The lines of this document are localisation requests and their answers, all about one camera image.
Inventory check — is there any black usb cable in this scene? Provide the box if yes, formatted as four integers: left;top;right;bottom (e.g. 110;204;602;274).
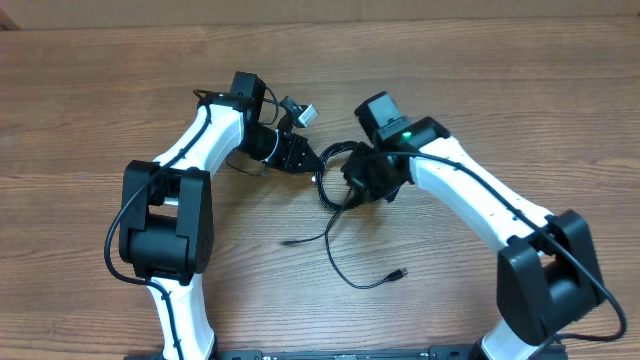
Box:
280;140;409;291

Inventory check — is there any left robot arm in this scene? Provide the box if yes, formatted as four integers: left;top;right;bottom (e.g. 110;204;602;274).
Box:
107;72;322;359

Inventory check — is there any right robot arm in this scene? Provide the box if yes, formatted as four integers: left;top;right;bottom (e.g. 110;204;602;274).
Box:
342;92;605;359

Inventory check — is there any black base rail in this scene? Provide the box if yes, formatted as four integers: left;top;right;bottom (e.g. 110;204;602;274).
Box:
211;344;480;360

